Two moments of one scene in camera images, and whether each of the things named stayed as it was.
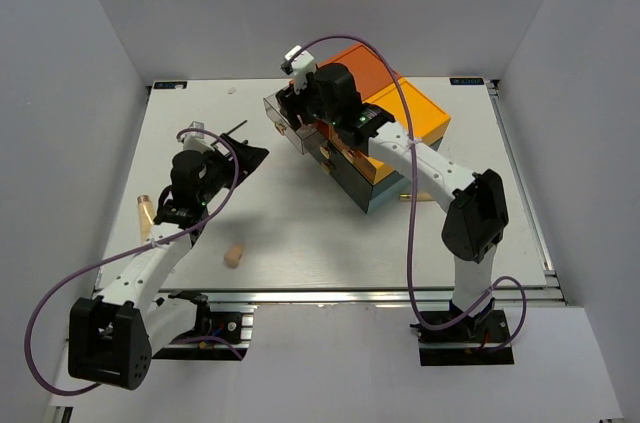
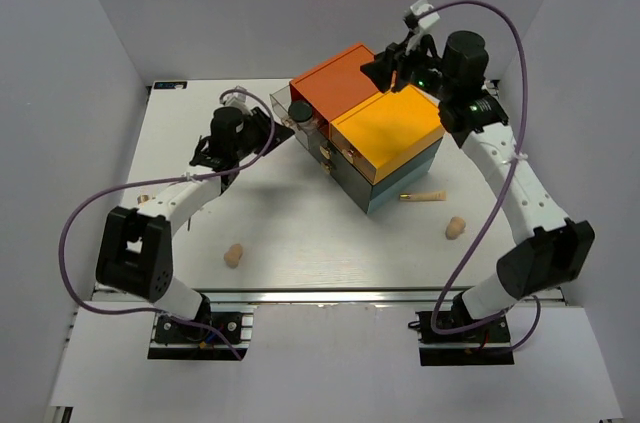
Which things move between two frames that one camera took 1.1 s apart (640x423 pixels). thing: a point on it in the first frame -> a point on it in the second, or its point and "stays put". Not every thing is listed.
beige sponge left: (231, 257) stays put
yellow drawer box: (429, 122) stays put
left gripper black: (251, 158) -> (259, 121)
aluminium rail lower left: (62, 414) stays put
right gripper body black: (307, 103) -> (421, 71)
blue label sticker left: (170, 85) stays put
